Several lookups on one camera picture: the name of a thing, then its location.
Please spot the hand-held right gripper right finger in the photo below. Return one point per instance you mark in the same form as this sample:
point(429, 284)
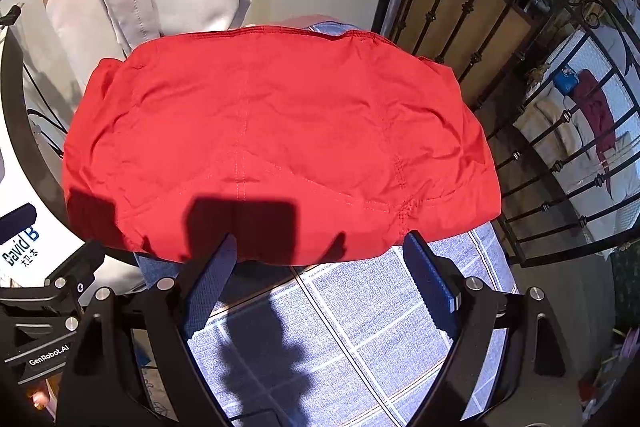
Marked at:
point(430, 282)

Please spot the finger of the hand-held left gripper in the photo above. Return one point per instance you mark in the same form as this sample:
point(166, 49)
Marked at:
point(82, 264)

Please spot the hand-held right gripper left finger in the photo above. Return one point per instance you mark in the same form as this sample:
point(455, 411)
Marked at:
point(210, 292)

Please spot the red jacket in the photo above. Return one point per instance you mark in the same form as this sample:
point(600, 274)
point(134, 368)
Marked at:
point(280, 132)

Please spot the white printed sign board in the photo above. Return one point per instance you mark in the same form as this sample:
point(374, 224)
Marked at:
point(20, 187)

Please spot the white bedding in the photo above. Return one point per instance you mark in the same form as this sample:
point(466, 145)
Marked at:
point(575, 157)

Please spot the dark red cloth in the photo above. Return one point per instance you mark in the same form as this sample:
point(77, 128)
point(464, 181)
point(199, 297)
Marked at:
point(595, 107)

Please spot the small blue box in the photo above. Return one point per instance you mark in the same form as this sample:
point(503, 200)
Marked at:
point(567, 81)

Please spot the black iron railing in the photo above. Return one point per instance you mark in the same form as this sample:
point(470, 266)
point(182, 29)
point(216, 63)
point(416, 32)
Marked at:
point(525, 57)

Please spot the wooden panel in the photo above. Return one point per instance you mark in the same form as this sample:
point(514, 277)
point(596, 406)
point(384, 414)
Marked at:
point(450, 2)

